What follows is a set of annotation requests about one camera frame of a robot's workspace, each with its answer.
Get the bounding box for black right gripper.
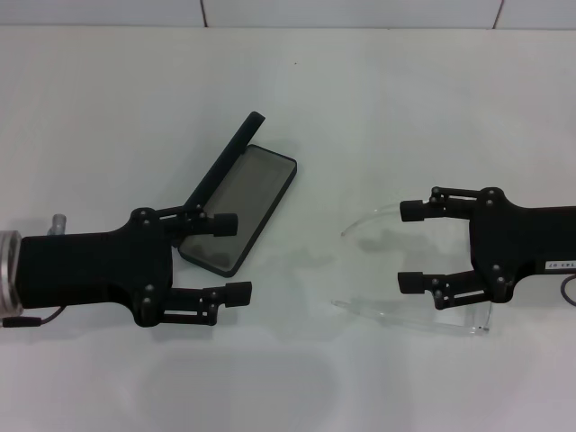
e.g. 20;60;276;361
397;186;576;312

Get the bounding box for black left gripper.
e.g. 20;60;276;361
20;204;253;328

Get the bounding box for black glasses case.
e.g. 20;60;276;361
173;111;299;277

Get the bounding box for clear white glasses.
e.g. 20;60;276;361
330;201;493;338

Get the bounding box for dark right gripper cable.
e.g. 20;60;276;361
559;274;576;308

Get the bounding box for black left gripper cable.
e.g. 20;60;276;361
2;307;67;329

